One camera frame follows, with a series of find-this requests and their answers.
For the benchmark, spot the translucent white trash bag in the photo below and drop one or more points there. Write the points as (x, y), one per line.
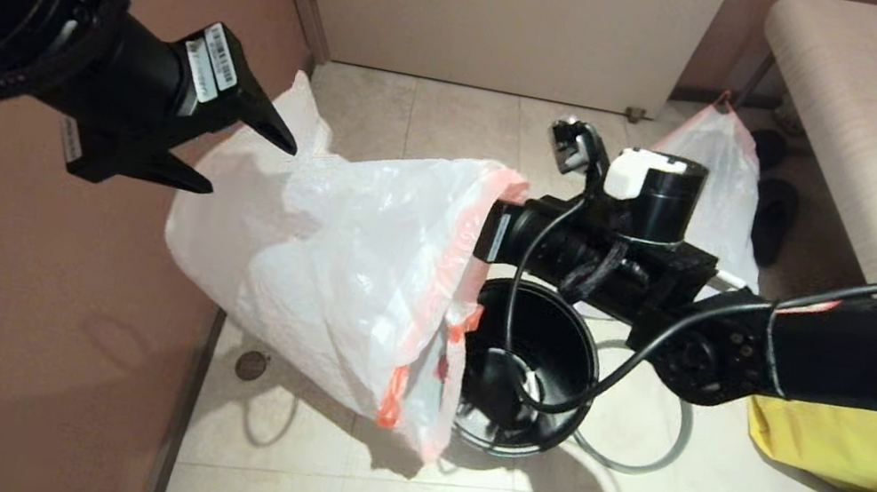
(342, 283)

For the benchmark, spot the small silver wrist camera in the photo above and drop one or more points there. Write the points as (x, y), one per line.
(499, 237)
(211, 63)

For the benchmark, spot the beige bench with metal legs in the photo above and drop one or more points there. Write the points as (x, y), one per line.
(873, 133)

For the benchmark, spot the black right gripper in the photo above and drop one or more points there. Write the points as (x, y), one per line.
(581, 258)

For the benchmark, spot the black slipper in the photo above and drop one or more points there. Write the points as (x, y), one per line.
(778, 225)
(771, 151)

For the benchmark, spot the small brass door foot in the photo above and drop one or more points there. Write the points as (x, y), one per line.
(634, 116)

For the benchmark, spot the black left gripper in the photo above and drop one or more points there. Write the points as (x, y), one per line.
(148, 105)

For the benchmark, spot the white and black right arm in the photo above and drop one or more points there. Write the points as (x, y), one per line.
(833, 361)

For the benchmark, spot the black trash bin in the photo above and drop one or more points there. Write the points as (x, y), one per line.
(556, 348)

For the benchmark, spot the white paper scrap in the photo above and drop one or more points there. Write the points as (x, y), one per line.
(530, 382)

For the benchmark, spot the white door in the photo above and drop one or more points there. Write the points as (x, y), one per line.
(498, 13)

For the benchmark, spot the yellow bag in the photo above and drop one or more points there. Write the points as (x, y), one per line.
(837, 442)

